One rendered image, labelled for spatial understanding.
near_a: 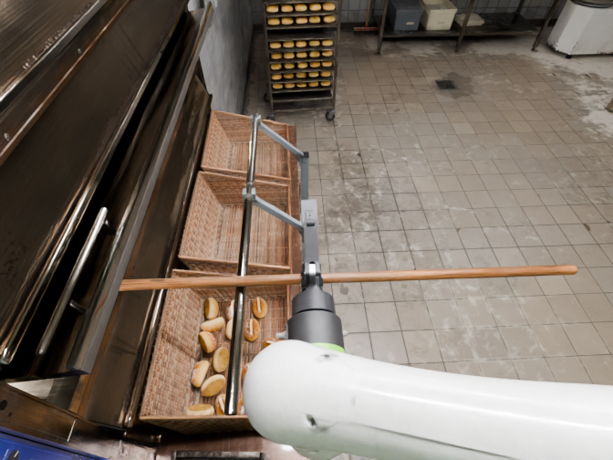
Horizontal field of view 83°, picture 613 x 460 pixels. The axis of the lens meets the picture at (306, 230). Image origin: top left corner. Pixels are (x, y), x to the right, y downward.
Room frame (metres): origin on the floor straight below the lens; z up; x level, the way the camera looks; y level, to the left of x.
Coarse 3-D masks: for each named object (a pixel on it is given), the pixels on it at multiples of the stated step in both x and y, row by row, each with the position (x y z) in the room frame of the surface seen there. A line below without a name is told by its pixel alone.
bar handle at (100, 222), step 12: (96, 228) 0.48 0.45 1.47; (108, 228) 0.50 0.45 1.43; (84, 252) 0.42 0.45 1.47; (84, 264) 0.39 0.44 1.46; (72, 276) 0.36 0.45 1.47; (72, 288) 0.33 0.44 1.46; (60, 300) 0.31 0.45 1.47; (72, 300) 0.31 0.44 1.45; (60, 312) 0.28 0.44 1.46; (84, 312) 0.31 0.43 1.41; (48, 324) 0.26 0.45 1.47; (48, 336) 0.24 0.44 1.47; (36, 348) 0.22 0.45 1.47
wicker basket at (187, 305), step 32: (192, 288) 0.77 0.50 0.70; (224, 288) 0.79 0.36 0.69; (256, 288) 0.79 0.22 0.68; (288, 288) 0.76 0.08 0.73; (192, 320) 0.65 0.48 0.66; (224, 320) 0.68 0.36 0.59; (160, 352) 0.45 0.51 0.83; (192, 352) 0.52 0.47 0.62; (256, 352) 0.54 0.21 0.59; (160, 384) 0.35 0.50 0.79; (192, 384) 0.41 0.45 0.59; (224, 384) 0.41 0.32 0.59; (160, 416) 0.24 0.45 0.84; (192, 416) 0.25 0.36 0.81; (224, 416) 0.25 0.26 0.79
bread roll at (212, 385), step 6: (210, 378) 0.41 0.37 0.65; (216, 378) 0.41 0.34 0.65; (222, 378) 0.42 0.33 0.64; (204, 384) 0.39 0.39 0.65; (210, 384) 0.39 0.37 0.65; (216, 384) 0.39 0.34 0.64; (222, 384) 0.40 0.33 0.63; (204, 390) 0.37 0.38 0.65; (210, 390) 0.38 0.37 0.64; (216, 390) 0.38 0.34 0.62
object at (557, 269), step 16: (352, 272) 0.54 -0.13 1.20; (368, 272) 0.54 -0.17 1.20; (384, 272) 0.54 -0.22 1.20; (400, 272) 0.54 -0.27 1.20; (416, 272) 0.54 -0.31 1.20; (432, 272) 0.54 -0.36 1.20; (448, 272) 0.54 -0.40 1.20; (464, 272) 0.54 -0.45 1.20; (480, 272) 0.54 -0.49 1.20; (496, 272) 0.54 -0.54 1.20; (512, 272) 0.54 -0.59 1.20; (528, 272) 0.54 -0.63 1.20; (544, 272) 0.54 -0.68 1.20; (560, 272) 0.54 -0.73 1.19; (576, 272) 0.54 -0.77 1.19; (128, 288) 0.49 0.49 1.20; (144, 288) 0.49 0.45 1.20; (160, 288) 0.49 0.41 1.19
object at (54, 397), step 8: (72, 376) 0.26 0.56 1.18; (80, 376) 0.26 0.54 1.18; (88, 376) 0.27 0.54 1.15; (56, 384) 0.24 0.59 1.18; (64, 384) 0.24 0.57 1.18; (72, 384) 0.24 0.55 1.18; (80, 384) 0.25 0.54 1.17; (56, 392) 0.22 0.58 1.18; (64, 392) 0.22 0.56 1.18; (72, 392) 0.22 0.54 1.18; (80, 392) 0.23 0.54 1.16; (48, 400) 0.21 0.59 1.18; (56, 400) 0.21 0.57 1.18; (64, 400) 0.21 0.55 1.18; (72, 400) 0.21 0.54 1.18; (80, 400) 0.22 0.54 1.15; (64, 408) 0.19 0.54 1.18; (72, 408) 0.19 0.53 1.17
